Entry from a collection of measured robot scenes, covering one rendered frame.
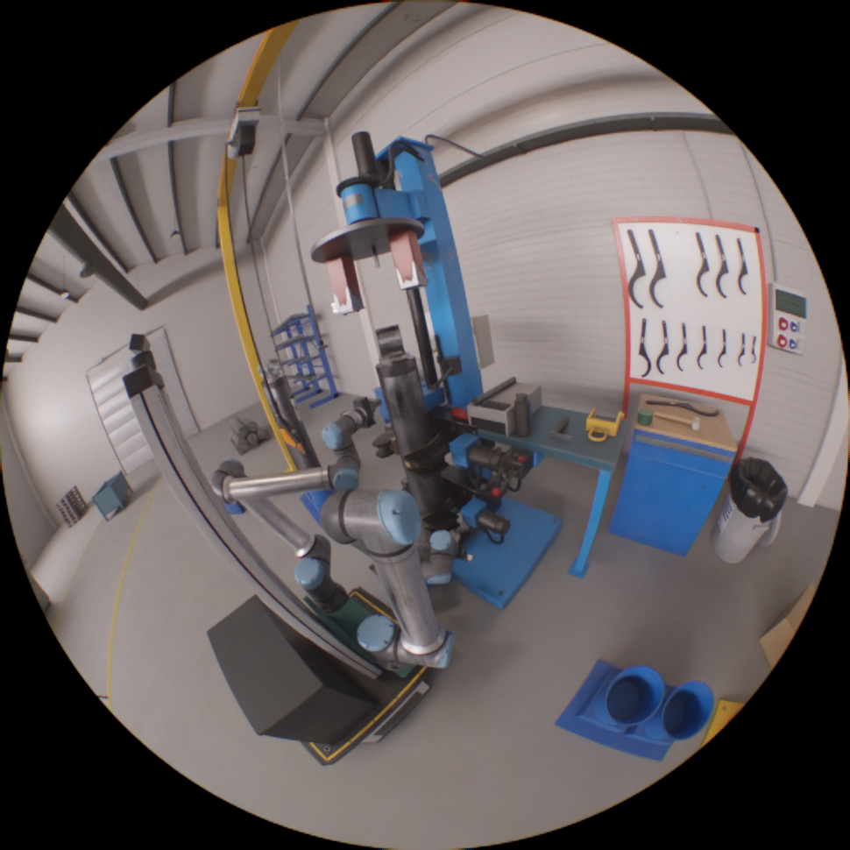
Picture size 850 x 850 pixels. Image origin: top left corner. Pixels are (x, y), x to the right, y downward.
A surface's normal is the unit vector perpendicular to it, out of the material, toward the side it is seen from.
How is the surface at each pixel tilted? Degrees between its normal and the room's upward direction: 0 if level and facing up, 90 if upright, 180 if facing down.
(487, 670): 0
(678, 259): 90
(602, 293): 90
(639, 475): 90
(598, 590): 0
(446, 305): 90
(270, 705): 0
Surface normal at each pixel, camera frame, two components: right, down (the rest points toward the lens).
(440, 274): -0.72, 0.42
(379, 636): -0.29, -0.88
